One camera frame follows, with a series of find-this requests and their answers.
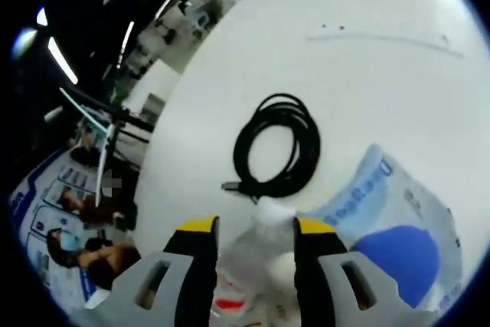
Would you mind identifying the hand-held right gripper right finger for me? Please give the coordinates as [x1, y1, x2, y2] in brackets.
[292, 216, 437, 327]

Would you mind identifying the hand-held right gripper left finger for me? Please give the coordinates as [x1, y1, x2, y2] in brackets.
[84, 214, 221, 327]

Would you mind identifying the clear plastic bag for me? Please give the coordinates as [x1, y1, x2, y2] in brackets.
[208, 198, 302, 327]

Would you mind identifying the blue and white plastic packet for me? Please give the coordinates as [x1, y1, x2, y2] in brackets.
[305, 143, 466, 311]

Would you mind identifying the black cable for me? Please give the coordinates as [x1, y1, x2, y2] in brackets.
[220, 93, 322, 204]

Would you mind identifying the white table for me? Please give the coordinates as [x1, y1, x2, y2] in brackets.
[134, 0, 484, 327]

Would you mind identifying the wall poster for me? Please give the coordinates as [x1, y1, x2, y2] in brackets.
[9, 149, 100, 305]

